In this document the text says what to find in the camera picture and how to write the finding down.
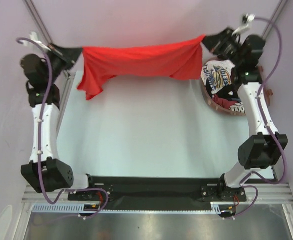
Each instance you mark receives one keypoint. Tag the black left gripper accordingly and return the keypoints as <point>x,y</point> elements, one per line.
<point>67,56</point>

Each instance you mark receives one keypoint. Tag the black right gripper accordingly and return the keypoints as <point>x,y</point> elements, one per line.
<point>213,43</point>

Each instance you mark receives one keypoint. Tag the red tank top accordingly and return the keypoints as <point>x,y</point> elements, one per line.
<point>181,61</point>

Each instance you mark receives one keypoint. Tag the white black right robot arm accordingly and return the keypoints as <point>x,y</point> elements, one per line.
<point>265,145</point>

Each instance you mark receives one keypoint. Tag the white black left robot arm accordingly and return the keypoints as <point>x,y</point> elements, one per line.
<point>45,172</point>

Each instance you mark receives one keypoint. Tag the white printed tank top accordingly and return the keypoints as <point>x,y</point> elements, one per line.
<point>216,75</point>

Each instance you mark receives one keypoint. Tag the maroon tank top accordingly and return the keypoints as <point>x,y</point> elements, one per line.
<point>224,103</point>

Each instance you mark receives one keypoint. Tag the navy white striped tank top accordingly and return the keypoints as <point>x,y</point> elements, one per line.
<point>237,108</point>

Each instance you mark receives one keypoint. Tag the brown translucent laundry basket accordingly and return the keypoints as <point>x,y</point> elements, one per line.
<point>212,104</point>

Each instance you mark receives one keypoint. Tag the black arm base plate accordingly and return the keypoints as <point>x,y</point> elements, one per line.
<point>146,204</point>

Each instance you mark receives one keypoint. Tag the aluminium frame rail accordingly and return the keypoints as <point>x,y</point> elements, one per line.
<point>265,193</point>

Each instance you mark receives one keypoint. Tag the white slotted cable duct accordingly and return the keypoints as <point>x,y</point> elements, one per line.
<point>80,208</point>

